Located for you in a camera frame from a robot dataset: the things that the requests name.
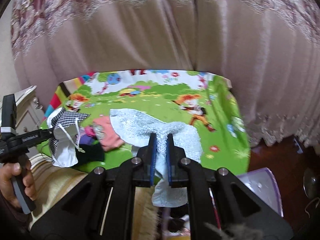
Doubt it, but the colourful cartoon play mat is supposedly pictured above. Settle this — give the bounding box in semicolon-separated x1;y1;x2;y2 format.
46;70;250;175

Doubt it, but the white checkered drawstring bag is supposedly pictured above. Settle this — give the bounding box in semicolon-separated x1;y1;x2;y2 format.
47;107;89;167

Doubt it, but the white ornate cabinet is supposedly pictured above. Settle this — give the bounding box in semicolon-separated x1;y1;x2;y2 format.
14;86;44;134

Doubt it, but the person's left hand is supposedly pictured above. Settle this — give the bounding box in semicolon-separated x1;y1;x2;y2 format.
1;159;37;209

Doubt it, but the purple storage box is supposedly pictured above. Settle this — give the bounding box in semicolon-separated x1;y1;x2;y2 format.
159;167;284;240

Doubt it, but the grey plush elephant toy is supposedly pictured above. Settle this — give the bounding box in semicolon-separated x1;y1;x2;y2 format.
168;215;190;233

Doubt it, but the dark green knitted cloth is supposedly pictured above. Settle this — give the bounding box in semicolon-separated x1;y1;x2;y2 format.
76;144;105;165

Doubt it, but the floor fan base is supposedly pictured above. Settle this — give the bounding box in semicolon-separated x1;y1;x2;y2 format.
303;168;319;199

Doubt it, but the purple knitted sock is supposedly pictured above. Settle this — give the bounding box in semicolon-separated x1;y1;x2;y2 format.
79;126;97;146

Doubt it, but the beige pink curtain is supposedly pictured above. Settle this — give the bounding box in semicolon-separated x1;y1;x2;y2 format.
11;0;319;147

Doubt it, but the pink embroidered towel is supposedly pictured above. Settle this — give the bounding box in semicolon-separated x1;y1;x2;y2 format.
92;116;125;152

